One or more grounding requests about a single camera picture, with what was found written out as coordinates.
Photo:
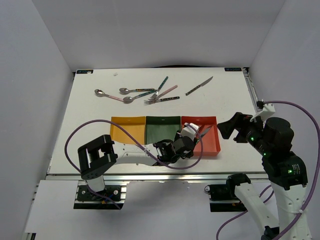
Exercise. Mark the pink handled spoon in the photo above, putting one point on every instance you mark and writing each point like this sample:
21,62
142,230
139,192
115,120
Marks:
100,93

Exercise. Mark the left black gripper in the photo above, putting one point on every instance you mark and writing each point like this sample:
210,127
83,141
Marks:
189,154

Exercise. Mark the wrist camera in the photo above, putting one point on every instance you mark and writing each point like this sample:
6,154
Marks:
265,111
189,130

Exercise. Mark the red plastic bin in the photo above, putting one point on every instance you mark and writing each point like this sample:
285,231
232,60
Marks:
211,143

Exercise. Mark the pink handled fork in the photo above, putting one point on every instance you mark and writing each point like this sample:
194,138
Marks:
162,94

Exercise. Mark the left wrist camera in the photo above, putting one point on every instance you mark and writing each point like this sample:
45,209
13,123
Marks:
189,130

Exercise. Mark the dark handled spoon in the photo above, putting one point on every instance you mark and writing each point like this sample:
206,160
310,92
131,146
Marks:
126,91

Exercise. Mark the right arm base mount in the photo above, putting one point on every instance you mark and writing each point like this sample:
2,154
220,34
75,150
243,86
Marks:
227,192

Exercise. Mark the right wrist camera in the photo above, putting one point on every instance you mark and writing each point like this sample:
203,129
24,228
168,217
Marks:
265,111

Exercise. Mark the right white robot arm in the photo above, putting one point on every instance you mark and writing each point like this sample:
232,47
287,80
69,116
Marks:
286,172

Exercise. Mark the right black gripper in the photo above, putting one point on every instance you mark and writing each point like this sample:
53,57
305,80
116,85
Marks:
226,127

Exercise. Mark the green plastic bin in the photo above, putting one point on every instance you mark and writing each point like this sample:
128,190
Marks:
158,128

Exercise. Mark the pink handled knife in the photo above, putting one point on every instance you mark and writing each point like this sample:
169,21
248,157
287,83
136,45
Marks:
205,131

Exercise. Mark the dark handled knife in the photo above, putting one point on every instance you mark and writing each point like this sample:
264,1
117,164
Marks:
199,86

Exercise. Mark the dark handled fork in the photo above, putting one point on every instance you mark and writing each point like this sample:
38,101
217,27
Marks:
146,102

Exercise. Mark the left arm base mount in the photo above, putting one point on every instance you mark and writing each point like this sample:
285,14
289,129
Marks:
111,198

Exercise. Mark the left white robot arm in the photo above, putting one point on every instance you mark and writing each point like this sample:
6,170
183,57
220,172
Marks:
100,154

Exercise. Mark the teal handled spoon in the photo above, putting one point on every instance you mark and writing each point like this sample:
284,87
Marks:
129,99

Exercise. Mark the teal handled fork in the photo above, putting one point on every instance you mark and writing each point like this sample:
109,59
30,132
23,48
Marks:
153,97

